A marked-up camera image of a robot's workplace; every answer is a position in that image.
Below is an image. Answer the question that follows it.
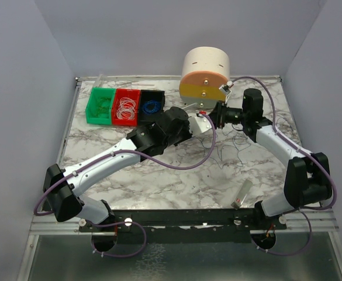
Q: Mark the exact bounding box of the white perforated cable spool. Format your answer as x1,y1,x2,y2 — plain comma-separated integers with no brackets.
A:
182,102,198,111

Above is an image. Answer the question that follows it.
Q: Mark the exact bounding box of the long blue wire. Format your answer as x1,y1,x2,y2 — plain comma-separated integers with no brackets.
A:
198,115,294,173

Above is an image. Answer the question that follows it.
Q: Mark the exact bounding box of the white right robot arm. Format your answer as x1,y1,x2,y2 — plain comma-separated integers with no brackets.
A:
209,88,333,217

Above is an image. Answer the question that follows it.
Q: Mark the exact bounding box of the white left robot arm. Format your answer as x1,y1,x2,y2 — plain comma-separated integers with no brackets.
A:
43,107,192,224

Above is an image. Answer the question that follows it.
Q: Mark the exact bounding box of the black plastic bin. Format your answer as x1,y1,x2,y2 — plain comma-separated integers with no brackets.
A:
137,90,165,126

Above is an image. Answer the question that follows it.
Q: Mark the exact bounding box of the round three-drawer cabinet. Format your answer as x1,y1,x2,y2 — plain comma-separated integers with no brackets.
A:
179,46,230,110

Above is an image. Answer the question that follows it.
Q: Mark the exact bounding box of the red plastic bin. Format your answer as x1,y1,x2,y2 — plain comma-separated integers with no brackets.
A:
112,88,140,126

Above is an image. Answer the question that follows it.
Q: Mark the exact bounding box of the green plastic bin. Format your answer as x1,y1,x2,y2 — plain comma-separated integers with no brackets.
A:
85,88,116,125

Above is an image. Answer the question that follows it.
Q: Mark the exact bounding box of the grey tool with red label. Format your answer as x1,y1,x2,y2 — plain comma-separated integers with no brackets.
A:
231,180,253,210

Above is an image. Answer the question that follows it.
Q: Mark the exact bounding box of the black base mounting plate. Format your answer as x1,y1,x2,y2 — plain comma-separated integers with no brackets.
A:
79,208,286,244

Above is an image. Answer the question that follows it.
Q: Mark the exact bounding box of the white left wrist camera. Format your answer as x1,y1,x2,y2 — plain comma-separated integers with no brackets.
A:
188,111,214,137

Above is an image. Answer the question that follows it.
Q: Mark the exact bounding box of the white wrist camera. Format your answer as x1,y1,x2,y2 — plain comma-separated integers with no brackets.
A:
219,81,234,104
188,111,214,137

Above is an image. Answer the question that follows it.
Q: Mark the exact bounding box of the blue wire coil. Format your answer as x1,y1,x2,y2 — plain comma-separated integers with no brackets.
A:
141,99,162,115

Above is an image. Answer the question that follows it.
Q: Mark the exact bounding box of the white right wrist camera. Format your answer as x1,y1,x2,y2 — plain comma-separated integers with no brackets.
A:
219,81,234,104

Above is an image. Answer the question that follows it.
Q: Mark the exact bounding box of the white wire coil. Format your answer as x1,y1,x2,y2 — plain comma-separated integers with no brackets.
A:
116,96,139,121

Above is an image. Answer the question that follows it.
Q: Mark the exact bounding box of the green wire coil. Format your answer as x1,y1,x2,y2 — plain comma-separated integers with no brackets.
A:
90,95,113,116

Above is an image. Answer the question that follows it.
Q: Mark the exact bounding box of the aluminium frame rail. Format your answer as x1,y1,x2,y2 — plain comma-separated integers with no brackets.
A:
29,77,82,235

